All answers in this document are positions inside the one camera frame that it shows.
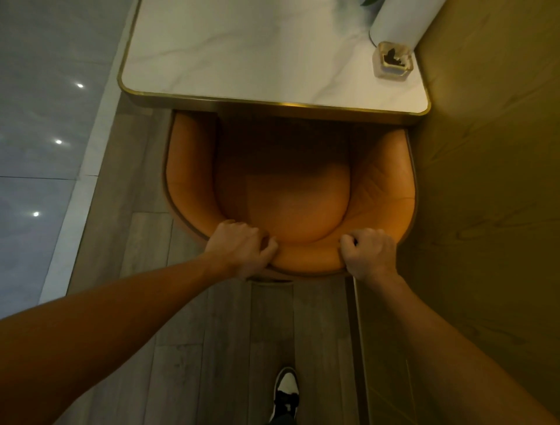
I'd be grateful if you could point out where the person's left hand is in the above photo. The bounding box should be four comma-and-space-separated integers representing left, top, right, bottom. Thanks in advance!
202, 219, 279, 281

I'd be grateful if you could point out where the person's right hand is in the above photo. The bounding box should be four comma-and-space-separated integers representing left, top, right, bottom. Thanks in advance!
339, 228, 398, 283

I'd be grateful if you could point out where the orange leather armchair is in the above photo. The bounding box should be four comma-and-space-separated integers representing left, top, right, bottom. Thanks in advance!
162, 109, 417, 281

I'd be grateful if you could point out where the person's right forearm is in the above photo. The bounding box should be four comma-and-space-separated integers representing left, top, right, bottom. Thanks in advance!
365, 271, 560, 425

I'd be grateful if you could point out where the person's left forearm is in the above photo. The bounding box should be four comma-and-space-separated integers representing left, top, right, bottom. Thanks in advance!
0, 256, 228, 425

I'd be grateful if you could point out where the black and white sneaker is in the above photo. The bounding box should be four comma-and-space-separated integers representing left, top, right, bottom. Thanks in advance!
269, 367, 301, 424

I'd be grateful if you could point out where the clear glass ashtray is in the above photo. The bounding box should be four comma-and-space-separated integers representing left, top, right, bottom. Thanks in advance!
372, 41, 414, 81

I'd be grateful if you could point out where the white marble table with gold rim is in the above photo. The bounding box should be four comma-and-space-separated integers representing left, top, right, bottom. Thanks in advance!
117, 0, 432, 125

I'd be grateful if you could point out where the white cylindrical vase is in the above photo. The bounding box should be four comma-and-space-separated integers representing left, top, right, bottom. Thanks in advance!
369, 0, 447, 54

